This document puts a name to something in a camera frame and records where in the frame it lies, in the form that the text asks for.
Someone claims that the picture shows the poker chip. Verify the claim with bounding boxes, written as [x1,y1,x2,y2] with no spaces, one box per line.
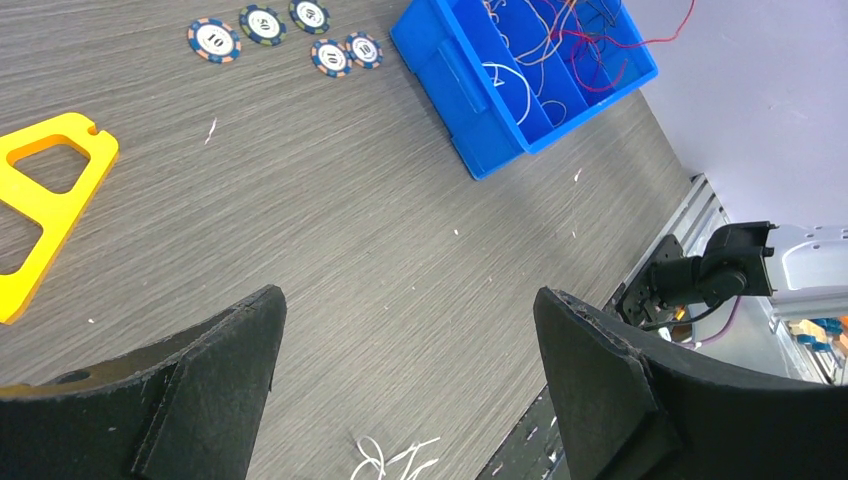
[310,39,352,78]
[289,0,330,35]
[344,31,384,69]
[239,4,287,46]
[186,18,242,64]

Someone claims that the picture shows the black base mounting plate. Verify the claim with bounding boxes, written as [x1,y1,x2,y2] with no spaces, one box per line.
[478,287,686,479]

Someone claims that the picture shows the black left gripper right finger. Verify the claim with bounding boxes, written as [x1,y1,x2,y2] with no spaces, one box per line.
[533,287,847,479]

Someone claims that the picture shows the red wire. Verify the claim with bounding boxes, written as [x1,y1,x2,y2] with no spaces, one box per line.
[563,0,698,94]

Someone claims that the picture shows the blue plastic divided tray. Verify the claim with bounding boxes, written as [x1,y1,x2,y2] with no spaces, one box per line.
[390,0,658,179]

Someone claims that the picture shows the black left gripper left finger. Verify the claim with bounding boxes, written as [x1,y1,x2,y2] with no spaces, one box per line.
[1,285,287,479]

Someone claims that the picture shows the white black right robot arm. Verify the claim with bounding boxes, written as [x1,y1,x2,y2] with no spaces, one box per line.
[647,221,847,307]

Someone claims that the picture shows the yellow plastic tool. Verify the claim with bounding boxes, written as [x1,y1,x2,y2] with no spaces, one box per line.
[1,112,120,324]

